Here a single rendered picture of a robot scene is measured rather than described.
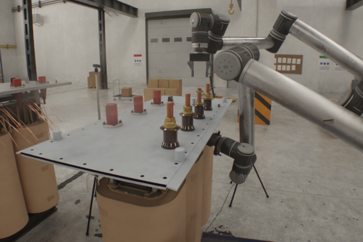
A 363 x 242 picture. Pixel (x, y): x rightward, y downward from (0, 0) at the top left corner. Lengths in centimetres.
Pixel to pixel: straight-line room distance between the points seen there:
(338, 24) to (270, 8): 934
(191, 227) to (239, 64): 123
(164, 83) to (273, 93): 719
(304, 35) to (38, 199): 295
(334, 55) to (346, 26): 1357
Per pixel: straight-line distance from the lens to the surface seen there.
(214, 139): 147
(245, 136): 150
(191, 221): 178
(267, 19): 640
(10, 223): 262
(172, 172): 82
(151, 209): 115
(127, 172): 83
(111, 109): 136
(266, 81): 109
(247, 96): 139
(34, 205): 281
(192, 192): 163
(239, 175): 148
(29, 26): 1091
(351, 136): 114
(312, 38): 202
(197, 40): 144
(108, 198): 124
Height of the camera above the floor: 175
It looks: 12 degrees down
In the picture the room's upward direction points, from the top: straight up
